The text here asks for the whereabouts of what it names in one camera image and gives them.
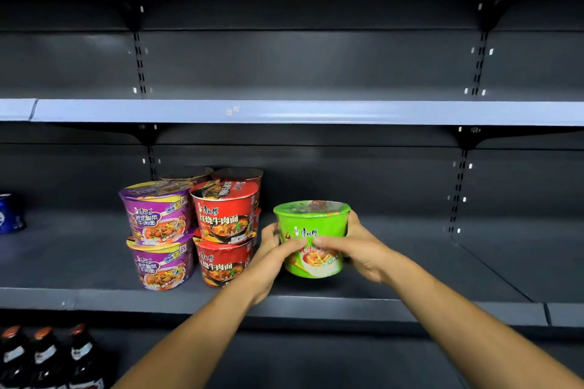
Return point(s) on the person's right hand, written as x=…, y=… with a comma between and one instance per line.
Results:
x=369, y=256

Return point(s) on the person's left hand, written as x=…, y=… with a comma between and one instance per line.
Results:
x=269, y=265

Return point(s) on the red cup noodle bowl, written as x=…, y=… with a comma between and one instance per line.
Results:
x=239, y=174
x=257, y=222
x=223, y=211
x=223, y=261

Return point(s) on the green cup noodle bowl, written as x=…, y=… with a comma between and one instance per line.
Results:
x=315, y=220

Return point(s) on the dark metal store shelving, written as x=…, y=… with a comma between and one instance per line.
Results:
x=410, y=174

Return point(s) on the purple cup noodle bowl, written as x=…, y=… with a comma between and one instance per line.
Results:
x=162, y=265
x=157, y=215
x=187, y=173

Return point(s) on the person's left forearm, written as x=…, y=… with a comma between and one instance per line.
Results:
x=191, y=343

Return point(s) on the person's right forearm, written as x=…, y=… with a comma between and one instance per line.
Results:
x=470, y=338

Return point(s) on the row of dark glass bottles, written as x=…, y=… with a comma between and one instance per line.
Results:
x=50, y=357

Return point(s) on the row of blue soda cans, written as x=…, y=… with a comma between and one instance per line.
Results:
x=10, y=215

